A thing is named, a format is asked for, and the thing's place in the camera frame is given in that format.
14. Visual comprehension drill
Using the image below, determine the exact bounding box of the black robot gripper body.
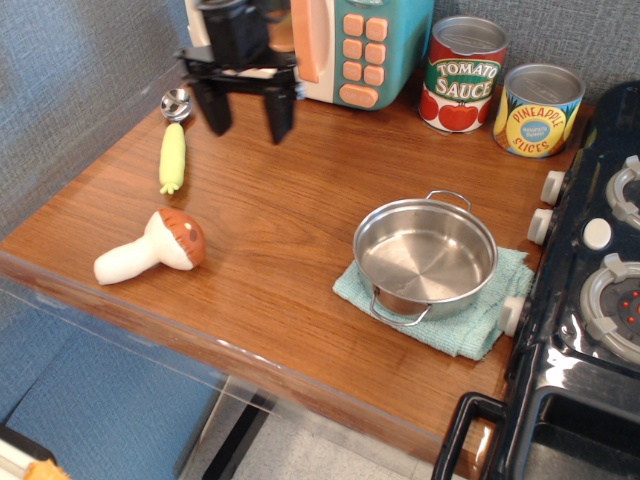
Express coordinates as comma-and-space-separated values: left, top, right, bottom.
177, 1, 304, 98

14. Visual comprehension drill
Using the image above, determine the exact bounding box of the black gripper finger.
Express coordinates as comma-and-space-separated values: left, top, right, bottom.
264, 88, 295, 144
192, 82, 232, 136

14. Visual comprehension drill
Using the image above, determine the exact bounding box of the stainless steel two-handled pan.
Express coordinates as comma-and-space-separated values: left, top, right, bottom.
352, 190, 498, 327

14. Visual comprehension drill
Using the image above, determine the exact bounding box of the teal toy microwave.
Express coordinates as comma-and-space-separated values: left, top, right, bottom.
183, 0, 436, 112

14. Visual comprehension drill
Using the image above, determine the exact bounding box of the plush mushroom toy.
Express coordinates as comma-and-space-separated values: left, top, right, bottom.
93, 208, 206, 285

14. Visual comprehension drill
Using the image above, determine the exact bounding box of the tomato sauce can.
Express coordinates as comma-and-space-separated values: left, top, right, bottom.
419, 15, 509, 133

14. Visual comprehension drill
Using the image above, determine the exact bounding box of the pineapple slices can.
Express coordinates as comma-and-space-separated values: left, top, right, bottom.
493, 63, 586, 159

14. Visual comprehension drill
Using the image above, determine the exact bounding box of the grey stove knob rear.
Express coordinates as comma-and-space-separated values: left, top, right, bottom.
540, 170, 566, 206

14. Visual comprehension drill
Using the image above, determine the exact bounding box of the grey stove knob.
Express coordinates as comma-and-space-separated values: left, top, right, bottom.
497, 296, 525, 337
540, 170, 566, 206
527, 209, 553, 245

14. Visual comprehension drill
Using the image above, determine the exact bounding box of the grey stove knob middle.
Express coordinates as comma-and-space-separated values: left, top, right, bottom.
527, 209, 553, 245

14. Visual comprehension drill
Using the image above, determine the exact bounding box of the light teal folded cloth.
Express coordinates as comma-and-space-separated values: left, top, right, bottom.
333, 247, 534, 361

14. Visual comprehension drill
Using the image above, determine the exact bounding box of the grey stove knob front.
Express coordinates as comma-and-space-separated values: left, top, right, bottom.
497, 296, 525, 337

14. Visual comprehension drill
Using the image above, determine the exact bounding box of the orange fuzzy object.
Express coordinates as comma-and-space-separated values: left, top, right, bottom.
23, 460, 71, 480

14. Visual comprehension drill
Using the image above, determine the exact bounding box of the black toy stove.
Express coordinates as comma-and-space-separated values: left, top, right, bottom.
433, 81, 639, 479

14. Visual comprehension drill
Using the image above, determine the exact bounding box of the scoop with yellow-green handle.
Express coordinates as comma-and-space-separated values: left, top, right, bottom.
159, 88, 193, 195

